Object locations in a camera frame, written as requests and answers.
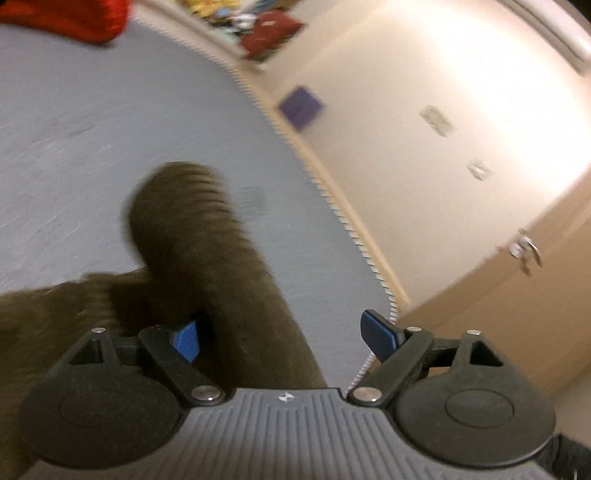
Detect colourful clutter pile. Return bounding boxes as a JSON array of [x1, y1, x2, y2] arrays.
[[182, 0, 296, 29]]

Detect dark red cloth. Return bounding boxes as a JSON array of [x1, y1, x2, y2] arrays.
[[239, 11, 304, 60]]

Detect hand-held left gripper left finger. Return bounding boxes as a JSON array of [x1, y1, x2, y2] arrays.
[[68, 320, 227, 408]]

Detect purple box by wall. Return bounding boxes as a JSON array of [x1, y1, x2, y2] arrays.
[[278, 86, 325, 132]]

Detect red blanket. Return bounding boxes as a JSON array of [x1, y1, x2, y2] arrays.
[[0, 0, 136, 45]]

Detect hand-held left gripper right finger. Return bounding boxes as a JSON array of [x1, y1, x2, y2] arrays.
[[347, 309, 506, 408]]

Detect metal door handle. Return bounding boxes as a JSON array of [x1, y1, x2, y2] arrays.
[[507, 228, 544, 278]]

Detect wall outlet plate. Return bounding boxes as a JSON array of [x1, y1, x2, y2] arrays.
[[419, 104, 454, 138], [466, 160, 492, 182]]

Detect beige door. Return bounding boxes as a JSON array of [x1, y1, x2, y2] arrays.
[[396, 182, 591, 402]]

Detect brown corduroy pants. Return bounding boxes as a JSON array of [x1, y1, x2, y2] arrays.
[[0, 161, 329, 480]]

